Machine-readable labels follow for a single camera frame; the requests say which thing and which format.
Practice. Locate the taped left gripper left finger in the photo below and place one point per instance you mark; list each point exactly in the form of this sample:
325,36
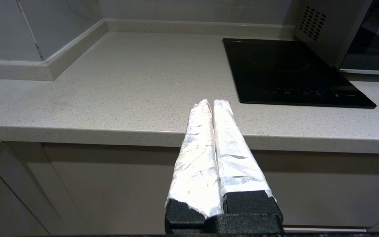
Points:
194,164

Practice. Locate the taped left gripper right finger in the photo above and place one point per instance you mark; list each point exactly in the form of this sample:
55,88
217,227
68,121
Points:
239,164

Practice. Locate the silver microwave oven body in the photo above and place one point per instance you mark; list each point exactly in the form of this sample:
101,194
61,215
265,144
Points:
331,39

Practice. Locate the beige cabinet door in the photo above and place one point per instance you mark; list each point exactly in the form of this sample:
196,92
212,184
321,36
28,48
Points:
127,191
28,184

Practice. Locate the black induction cooktop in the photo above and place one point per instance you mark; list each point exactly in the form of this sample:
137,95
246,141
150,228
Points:
275,72

